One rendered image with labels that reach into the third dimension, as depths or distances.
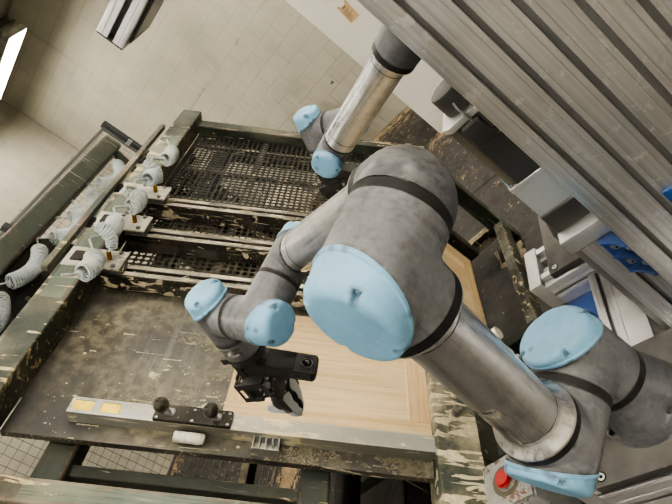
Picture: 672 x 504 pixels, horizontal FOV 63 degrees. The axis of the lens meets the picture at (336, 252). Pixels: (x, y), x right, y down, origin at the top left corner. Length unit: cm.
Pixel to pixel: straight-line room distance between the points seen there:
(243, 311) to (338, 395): 78
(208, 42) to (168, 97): 97
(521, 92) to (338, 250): 37
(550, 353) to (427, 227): 37
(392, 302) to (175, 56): 685
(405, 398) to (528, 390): 96
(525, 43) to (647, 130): 22
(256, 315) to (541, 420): 43
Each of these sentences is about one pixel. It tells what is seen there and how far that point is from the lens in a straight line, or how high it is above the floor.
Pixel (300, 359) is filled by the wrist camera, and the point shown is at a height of 145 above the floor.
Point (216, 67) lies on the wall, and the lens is 713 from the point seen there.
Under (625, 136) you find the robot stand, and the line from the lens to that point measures 84.
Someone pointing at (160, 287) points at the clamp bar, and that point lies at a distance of 194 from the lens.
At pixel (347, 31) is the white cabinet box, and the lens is 510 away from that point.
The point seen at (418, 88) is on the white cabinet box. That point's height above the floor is 47.
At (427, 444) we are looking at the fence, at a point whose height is 92.
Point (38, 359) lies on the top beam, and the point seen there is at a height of 182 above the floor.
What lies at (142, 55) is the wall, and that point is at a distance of 745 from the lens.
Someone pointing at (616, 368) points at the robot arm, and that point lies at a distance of 89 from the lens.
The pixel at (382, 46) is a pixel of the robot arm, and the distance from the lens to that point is 112.
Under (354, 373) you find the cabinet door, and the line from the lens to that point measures 168.
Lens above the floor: 183
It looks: 19 degrees down
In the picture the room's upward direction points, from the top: 55 degrees counter-clockwise
